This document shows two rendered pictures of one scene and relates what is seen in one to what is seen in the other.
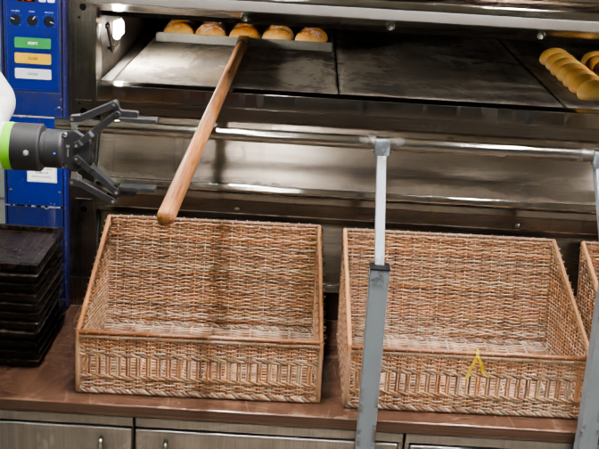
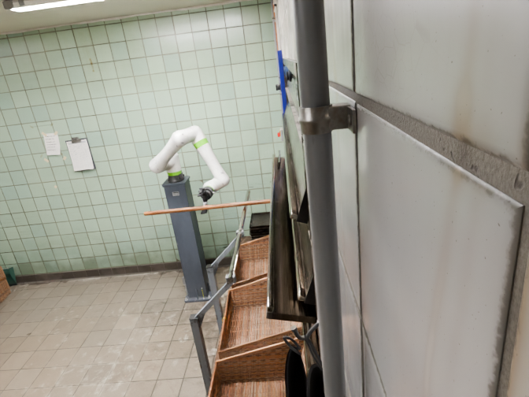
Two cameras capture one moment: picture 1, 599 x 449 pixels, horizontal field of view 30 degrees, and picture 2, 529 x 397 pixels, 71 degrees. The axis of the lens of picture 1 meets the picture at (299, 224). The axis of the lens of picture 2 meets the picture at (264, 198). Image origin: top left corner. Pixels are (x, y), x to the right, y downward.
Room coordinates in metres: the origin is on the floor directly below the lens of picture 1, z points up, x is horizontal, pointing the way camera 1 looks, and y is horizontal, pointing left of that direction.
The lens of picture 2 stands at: (2.72, -2.15, 2.12)
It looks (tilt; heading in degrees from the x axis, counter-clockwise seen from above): 21 degrees down; 94
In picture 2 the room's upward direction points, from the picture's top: 7 degrees counter-clockwise
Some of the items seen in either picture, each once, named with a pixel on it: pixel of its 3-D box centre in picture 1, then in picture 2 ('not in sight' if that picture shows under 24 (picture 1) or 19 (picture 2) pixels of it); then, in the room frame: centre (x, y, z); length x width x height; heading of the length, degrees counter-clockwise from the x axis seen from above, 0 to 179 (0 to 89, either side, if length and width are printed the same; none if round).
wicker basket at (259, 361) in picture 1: (207, 302); (266, 261); (2.50, 0.21, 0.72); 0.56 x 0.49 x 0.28; 92
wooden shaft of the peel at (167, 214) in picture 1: (215, 104); (264, 202); (2.54, 0.21, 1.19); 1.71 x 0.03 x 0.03; 0
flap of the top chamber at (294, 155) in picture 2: not in sight; (293, 125); (2.77, -0.37, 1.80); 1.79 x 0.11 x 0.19; 90
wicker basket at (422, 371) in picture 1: (456, 316); (264, 315); (2.50, -0.39, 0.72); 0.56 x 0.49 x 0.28; 91
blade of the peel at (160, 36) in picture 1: (247, 33); not in sight; (3.66, 0.21, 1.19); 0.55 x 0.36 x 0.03; 90
